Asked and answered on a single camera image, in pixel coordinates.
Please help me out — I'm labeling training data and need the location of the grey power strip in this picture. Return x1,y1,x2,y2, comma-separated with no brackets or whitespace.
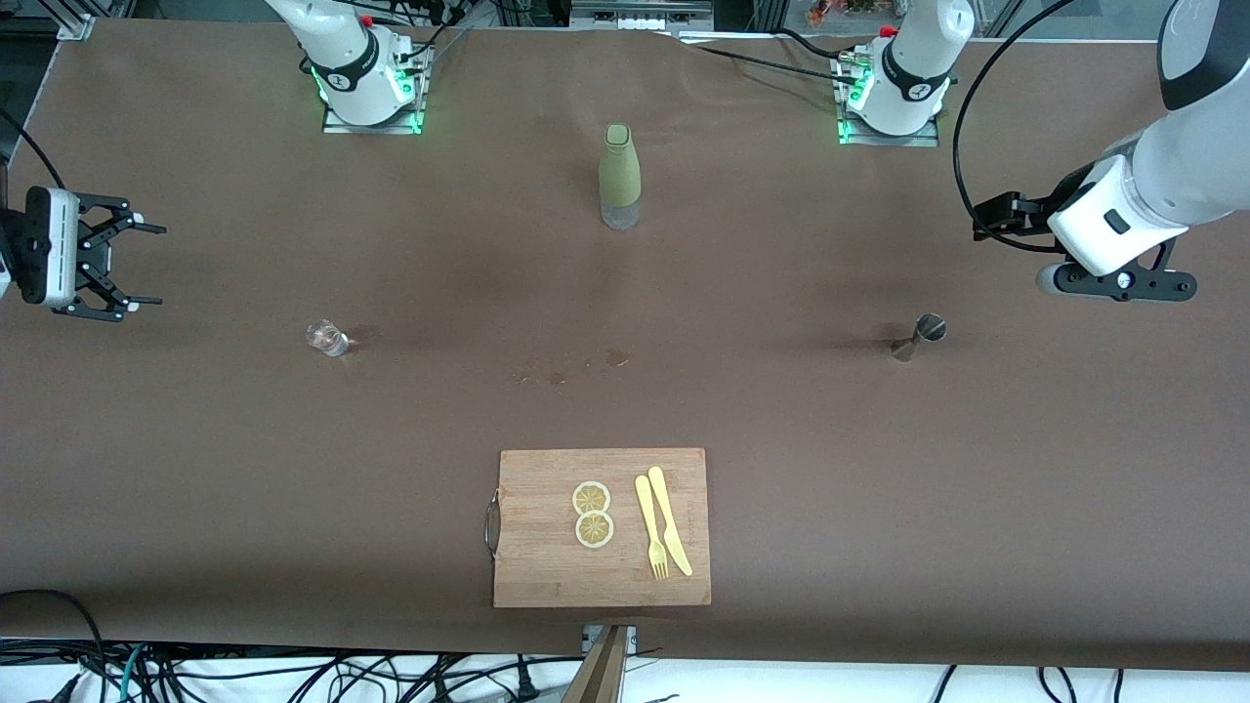
569,0,716,32

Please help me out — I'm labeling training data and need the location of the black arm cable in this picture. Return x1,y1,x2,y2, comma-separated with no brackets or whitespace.
952,0,1075,255
0,105,67,191

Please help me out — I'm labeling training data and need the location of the green sleeved glass bottle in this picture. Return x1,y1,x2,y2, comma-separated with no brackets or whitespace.
598,123,643,231

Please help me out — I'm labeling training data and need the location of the black cable on table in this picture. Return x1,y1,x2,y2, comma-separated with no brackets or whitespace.
674,27,865,89

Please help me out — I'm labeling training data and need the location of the green floor cable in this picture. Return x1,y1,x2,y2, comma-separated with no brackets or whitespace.
117,642,147,703

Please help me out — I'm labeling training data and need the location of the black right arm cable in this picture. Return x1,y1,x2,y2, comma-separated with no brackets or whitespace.
0,105,67,191

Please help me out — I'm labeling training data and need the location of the yellow plastic fork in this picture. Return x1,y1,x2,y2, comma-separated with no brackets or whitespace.
635,475,670,580

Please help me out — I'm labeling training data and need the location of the yellow plastic knife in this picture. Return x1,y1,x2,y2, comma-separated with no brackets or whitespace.
647,466,693,577

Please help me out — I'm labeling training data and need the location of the steel jigger measuring cup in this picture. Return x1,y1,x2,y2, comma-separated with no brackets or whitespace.
889,312,948,364

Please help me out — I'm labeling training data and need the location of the wooden cutting board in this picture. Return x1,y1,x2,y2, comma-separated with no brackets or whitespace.
484,448,712,608

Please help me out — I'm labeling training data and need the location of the black floor cable loop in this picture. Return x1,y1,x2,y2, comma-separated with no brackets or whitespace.
0,588,110,703

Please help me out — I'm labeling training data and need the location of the clear glass shaker cup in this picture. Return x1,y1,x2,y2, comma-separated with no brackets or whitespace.
305,318,351,358

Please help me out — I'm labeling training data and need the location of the aluminium frame post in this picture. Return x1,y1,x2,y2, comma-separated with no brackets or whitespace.
39,0,96,42

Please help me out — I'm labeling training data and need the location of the wooden post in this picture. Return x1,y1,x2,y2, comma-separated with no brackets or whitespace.
564,625,631,703

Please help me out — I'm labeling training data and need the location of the brown table cover sheet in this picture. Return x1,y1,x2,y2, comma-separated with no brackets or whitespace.
0,18,1250,673

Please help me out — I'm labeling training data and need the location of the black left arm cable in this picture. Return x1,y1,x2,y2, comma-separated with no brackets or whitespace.
952,0,1075,255

